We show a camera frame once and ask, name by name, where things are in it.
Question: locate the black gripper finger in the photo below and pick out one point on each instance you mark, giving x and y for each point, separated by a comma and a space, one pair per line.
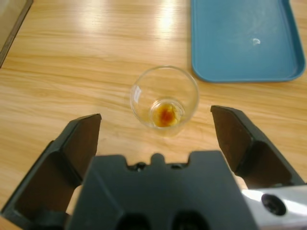
259, 153
48, 172

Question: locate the clear drinking glass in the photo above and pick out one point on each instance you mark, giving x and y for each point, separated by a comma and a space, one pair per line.
165, 115

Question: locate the blue plastic tray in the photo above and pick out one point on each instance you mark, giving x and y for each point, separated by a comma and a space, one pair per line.
239, 48

